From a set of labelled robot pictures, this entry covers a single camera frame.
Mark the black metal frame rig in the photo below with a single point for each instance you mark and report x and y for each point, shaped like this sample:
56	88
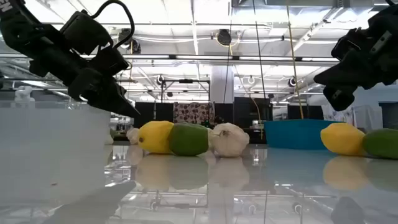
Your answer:
186	81

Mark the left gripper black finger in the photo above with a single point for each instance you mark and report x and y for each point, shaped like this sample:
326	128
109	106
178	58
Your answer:
122	95
85	84

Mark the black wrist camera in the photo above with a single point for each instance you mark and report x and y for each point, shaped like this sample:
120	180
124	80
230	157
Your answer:
85	31
348	43

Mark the white translucent plastic basket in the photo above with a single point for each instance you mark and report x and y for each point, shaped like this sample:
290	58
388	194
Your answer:
53	127

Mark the black partition panel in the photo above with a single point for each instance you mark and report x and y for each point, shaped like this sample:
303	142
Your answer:
224	113
245	112
146	115
164	112
306	112

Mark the dark cabinet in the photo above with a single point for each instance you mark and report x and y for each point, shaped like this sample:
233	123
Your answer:
390	115

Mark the blue plastic basket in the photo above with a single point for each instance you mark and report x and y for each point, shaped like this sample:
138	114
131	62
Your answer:
292	133

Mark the long ceiling light bar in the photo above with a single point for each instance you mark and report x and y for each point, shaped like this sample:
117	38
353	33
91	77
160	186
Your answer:
202	57

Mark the yellow lemon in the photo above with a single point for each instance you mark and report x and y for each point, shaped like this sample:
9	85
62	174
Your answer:
154	137
342	138

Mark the silver metal container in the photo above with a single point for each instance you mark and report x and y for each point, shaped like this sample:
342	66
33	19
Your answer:
258	124

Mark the white robot figure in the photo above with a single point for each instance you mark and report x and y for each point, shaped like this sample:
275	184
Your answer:
24	93

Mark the brown dotted patterned cloth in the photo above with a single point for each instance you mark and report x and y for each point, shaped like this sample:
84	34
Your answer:
191	112

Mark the green lime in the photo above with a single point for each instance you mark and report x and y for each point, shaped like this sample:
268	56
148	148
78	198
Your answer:
382	143
188	140

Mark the white floral cloth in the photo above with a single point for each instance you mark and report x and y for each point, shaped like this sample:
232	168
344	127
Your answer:
342	115

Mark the large white garlic bulb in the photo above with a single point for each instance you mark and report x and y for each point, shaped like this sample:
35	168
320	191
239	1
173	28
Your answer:
230	141

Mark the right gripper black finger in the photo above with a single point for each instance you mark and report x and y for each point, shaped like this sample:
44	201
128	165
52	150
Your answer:
339	74
339	96

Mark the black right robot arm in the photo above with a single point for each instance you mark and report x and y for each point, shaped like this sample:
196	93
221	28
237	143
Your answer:
385	18

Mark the plain white cloth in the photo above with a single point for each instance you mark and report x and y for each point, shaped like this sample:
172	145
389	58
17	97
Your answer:
368	116

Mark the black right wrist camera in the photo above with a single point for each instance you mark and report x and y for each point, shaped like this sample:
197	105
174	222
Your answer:
348	43

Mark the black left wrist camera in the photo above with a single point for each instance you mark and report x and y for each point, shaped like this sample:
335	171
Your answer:
85	31

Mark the small white garlic bulb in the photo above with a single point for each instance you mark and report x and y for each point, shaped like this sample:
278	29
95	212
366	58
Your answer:
133	136

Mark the white support column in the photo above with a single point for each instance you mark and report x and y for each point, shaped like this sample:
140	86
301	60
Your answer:
217	87

